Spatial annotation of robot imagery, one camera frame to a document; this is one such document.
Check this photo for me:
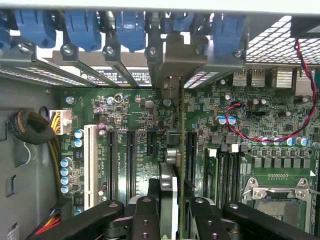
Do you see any short PCIe expansion slot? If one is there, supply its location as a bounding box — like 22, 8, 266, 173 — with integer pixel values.
146, 130, 158, 157

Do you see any metal slot cover plate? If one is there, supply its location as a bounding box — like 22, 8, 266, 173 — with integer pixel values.
0, 42, 88, 88
102, 43, 141, 88
52, 43, 118, 88
144, 46, 165, 89

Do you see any black sleeved power cable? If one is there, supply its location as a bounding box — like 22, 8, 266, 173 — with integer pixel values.
6, 109, 63, 201

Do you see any green motherboard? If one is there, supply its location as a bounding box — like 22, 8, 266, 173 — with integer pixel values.
59, 69, 320, 240

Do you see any black RAM slot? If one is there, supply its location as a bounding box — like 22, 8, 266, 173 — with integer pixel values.
228, 144, 241, 205
217, 149, 228, 209

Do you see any long PCIe expansion slot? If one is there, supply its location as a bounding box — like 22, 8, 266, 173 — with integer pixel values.
106, 128, 118, 201
126, 129, 138, 204
186, 131, 198, 191

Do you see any white power connector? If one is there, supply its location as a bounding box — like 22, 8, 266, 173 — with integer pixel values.
49, 109, 73, 136

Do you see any red black twisted wire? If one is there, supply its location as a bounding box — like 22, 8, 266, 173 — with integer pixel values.
225, 39, 318, 144

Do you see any black case fan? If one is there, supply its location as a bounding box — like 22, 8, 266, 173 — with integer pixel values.
291, 15, 320, 40

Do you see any white PCI expansion slot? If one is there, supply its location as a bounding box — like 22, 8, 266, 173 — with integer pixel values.
83, 124, 98, 211

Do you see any silver rear port block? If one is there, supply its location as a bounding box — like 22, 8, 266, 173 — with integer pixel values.
232, 68, 248, 87
276, 67, 294, 89
294, 69, 316, 97
250, 68, 266, 87

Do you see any coloured wire bundle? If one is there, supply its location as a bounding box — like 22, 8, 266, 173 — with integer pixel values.
34, 208, 62, 236

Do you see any blue card retention clip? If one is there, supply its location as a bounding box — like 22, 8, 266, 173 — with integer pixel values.
64, 9, 102, 53
114, 10, 147, 53
0, 13, 13, 51
212, 13, 248, 58
172, 12, 195, 33
14, 9, 57, 49

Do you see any open black PC case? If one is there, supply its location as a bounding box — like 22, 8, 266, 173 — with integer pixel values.
0, 0, 320, 240

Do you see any CPU socket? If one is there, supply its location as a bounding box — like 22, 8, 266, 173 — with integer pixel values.
241, 176, 316, 237

